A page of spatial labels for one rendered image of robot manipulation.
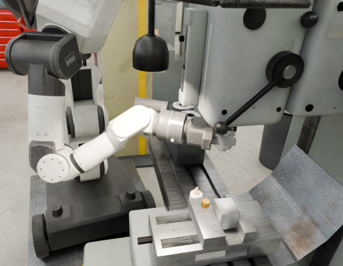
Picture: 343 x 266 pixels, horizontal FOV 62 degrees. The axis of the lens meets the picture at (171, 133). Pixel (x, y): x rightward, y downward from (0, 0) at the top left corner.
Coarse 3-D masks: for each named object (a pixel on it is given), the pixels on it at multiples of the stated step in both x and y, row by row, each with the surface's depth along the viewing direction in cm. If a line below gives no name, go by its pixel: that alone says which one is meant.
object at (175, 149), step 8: (176, 104) 121; (192, 112) 115; (168, 144) 127; (176, 144) 113; (184, 144) 112; (176, 152) 114; (184, 152) 114; (192, 152) 114; (200, 152) 115; (176, 160) 115; (184, 160) 116; (192, 160) 117; (200, 160) 118
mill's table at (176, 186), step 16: (160, 144) 130; (160, 160) 119; (208, 160) 121; (160, 176) 112; (176, 176) 112; (192, 176) 112; (208, 176) 112; (176, 192) 102; (208, 192) 103; (224, 192) 104; (176, 208) 95
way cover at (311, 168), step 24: (288, 168) 104; (312, 168) 95; (264, 192) 107; (312, 192) 92; (336, 192) 85; (288, 216) 95; (312, 216) 89; (336, 216) 83; (288, 240) 90; (312, 240) 86; (288, 264) 85
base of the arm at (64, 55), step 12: (24, 36) 74; (36, 36) 74; (48, 36) 73; (60, 36) 72; (72, 36) 73; (60, 48) 68; (72, 48) 73; (60, 60) 69; (72, 60) 74; (12, 72) 73; (60, 72) 70; (72, 72) 75
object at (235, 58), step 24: (312, 0) 53; (216, 24) 54; (240, 24) 52; (264, 24) 53; (288, 24) 54; (216, 48) 55; (240, 48) 54; (264, 48) 55; (288, 48) 56; (216, 72) 57; (240, 72) 57; (264, 72) 58; (216, 96) 59; (240, 96) 60; (264, 96) 61; (216, 120) 62; (240, 120) 63; (264, 120) 64
